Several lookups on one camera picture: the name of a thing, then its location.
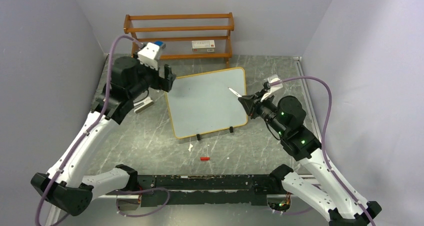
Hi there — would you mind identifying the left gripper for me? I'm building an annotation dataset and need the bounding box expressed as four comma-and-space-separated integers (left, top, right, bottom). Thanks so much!
128, 51, 176, 99

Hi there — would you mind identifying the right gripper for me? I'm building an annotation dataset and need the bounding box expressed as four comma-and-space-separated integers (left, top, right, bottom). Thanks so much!
238, 88, 287, 136

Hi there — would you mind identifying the white red-ended marker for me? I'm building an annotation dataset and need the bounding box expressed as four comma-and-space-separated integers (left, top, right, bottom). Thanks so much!
228, 87, 242, 98

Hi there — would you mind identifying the yellow framed whiteboard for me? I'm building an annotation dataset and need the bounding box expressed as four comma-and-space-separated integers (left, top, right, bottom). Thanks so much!
165, 67, 248, 139

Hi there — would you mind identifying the red marker cap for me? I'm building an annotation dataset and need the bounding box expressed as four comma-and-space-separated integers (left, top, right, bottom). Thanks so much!
199, 157, 210, 162

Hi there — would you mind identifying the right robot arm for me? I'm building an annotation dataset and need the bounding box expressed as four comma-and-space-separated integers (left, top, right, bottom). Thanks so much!
237, 92, 382, 226

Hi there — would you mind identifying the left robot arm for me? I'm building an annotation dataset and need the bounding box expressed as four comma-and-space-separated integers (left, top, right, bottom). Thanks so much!
30, 56, 177, 216

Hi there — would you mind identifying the blue whiteboard eraser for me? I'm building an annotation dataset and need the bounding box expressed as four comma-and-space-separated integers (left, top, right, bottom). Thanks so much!
154, 41, 166, 50

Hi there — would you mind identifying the grey white stapler-like block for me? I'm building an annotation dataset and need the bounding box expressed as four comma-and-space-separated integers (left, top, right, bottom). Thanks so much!
133, 96, 154, 114

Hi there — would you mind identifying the white red marker box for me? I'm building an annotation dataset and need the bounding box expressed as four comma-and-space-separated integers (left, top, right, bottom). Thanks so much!
191, 40, 216, 53

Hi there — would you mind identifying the wooden two-tier rack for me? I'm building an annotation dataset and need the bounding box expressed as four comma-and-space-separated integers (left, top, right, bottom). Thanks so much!
123, 12, 235, 68

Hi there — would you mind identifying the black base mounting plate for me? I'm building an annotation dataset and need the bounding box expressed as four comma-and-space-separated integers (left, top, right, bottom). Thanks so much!
104, 174, 302, 207

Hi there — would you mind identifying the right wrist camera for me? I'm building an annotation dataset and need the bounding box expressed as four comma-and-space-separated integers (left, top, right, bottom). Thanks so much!
260, 74, 283, 102

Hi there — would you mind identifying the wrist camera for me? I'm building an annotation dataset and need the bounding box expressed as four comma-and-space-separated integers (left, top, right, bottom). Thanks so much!
137, 42, 163, 71
260, 74, 283, 102

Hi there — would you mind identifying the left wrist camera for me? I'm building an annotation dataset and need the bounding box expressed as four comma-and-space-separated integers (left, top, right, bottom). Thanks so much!
137, 42, 163, 71

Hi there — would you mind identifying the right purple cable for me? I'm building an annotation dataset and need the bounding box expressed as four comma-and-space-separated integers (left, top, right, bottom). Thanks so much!
269, 76, 377, 226

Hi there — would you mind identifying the purple cable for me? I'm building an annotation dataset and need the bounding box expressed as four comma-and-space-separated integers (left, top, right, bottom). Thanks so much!
34, 34, 171, 226
269, 76, 377, 226

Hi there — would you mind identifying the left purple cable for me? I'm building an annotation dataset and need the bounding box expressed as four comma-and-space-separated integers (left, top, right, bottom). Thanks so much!
34, 34, 171, 226

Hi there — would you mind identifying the whiteboard wire stand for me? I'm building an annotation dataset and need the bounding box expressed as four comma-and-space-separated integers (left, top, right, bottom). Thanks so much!
196, 126, 234, 141

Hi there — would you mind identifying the aluminium rail frame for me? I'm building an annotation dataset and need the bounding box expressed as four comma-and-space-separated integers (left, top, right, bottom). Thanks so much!
46, 174, 332, 226

